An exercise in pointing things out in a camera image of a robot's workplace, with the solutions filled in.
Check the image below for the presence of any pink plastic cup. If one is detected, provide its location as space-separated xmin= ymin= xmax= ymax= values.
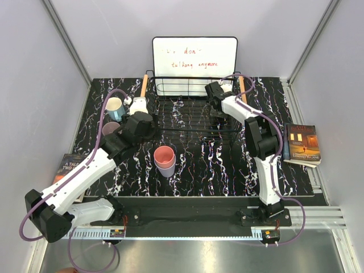
xmin=154 ymin=146 xmax=175 ymax=168

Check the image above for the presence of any lavender plastic cup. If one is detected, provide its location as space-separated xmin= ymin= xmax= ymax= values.
xmin=156 ymin=163 xmax=175 ymax=178

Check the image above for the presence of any light blue ceramic mug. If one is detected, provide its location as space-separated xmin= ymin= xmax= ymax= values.
xmin=106 ymin=97 xmax=125 ymax=122

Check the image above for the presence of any mauve ceramic mug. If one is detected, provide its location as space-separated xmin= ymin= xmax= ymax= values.
xmin=102 ymin=122 xmax=121 ymax=136

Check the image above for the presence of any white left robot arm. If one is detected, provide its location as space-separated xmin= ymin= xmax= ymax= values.
xmin=25 ymin=97 xmax=156 ymax=243

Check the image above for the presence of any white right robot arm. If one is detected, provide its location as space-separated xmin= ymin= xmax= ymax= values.
xmin=205 ymin=81 xmax=284 ymax=226

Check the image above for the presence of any white whiteboard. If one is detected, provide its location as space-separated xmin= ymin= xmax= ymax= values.
xmin=152 ymin=36 xmax=238 ymax=96

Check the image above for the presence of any dark night scene book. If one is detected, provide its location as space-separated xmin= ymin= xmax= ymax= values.
xmin=283 ymin=123 xmax=321 ymax=168

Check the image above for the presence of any tale of two cities book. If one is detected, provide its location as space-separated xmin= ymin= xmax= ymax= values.
xmin=53 ymin=154 xmax=86 ymax=184

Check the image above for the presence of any black wire dish rack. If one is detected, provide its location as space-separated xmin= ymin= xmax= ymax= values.
xmin=146 ymin=70 xmax=242 ymax=143

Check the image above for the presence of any right wooden rack handle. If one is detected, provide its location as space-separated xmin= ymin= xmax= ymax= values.
xmin=238 ymin=76 xmax=247 ymax=103

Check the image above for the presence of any wooden rack handle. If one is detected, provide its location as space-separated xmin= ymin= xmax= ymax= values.
xmin=140 ymin=74 xmax=148 ymax=98
xmin=238 ymin=76 xmax=247 ymax=103

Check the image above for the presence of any left wooden rack handle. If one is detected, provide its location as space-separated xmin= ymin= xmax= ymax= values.
xmin=140 ymin=74 xmax=148 ymax=98

